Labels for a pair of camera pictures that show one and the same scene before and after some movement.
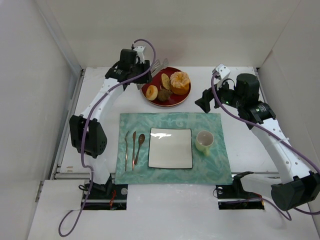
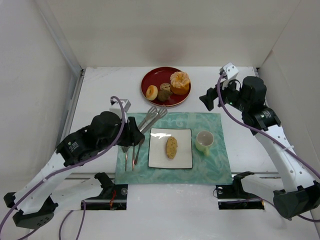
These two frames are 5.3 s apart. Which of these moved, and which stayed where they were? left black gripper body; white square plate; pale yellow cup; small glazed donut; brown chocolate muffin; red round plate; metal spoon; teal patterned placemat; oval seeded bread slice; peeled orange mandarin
Moved: oval seeded bread slice; left black gripper body
Stayed: metal spoon; white square plate; small glazed donut; red round plate; pale yellow cup; peeled orange mandarin; teal patterned placemat; brown chocolate muffin
